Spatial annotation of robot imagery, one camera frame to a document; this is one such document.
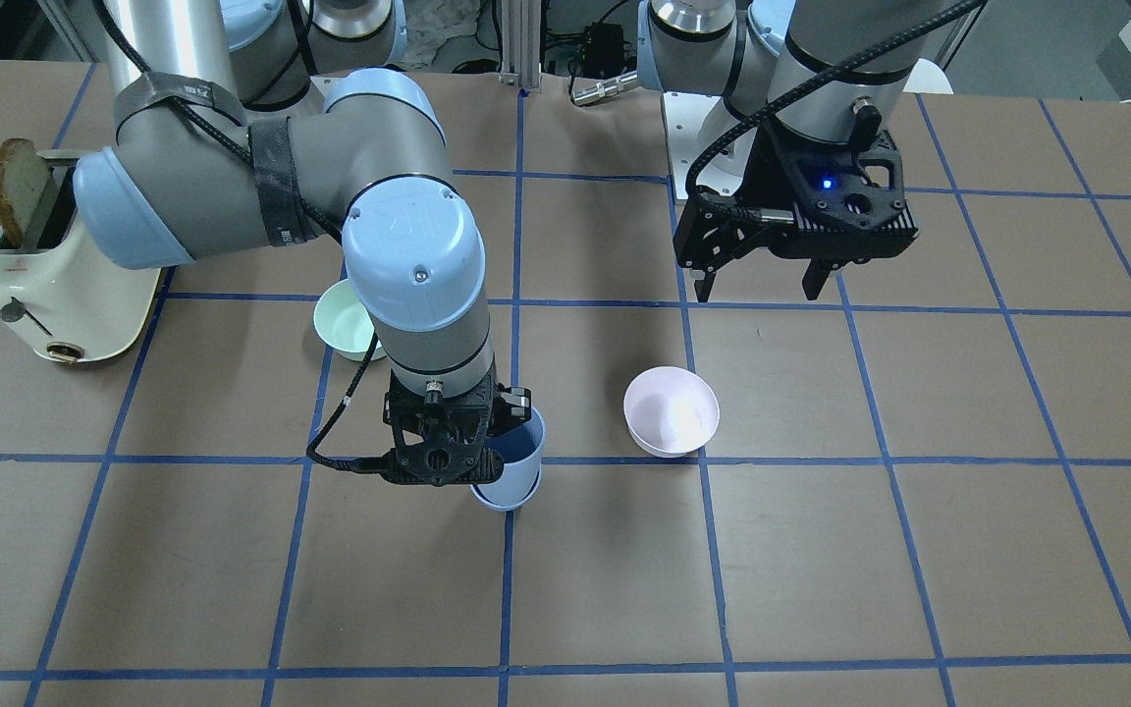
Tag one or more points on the blue cup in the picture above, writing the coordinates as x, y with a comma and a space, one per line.
522, 448
510, 492

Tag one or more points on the bread slice in toaster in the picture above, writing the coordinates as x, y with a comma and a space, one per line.
27, 193

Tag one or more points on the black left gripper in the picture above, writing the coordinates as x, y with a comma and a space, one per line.
775, 175

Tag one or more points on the pink bowl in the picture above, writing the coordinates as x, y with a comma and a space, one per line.
670, 411

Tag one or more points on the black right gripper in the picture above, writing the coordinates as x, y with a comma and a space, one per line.
514, 402

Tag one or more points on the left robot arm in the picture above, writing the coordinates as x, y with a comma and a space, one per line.
828, 71

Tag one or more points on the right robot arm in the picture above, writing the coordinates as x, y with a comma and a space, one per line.
191, 176

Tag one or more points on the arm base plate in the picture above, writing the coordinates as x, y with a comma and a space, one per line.
692, 122

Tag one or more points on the green bowl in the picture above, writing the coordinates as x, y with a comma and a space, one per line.
342, 322

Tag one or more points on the white toaster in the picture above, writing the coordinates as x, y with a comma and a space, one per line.
64, 297

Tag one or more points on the aluminium frame post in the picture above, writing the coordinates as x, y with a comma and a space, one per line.
521, 40

